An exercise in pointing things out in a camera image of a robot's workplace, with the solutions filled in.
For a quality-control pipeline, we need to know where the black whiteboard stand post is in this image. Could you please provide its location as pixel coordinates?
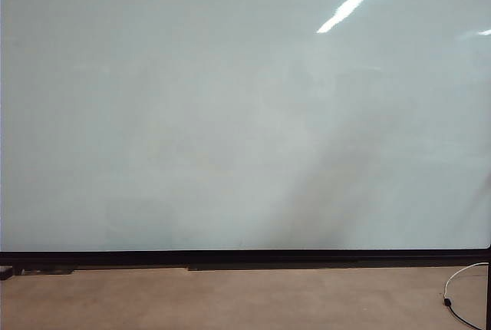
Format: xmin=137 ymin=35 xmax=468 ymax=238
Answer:
xmin=486 ymin=246 xmax=491 ymax=330

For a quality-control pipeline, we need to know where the short black pen tray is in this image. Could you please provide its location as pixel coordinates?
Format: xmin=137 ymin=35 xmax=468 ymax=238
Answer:
xmin=21 ymin=266 xmax=77 ymax=276

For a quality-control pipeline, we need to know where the white board with black frame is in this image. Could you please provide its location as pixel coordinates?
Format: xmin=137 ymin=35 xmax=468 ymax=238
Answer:
xmin=0 ymin=0 xmax=491 ymax=268

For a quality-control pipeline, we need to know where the long black pen tray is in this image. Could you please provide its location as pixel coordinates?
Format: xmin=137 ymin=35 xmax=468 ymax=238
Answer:
xmin=186 ymin=262 xmax=362 ymax=272

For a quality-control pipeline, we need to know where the white and black floor cable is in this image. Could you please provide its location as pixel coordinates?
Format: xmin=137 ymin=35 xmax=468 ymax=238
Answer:
xmin=442 ymin=262 xmax=490 ymax=330

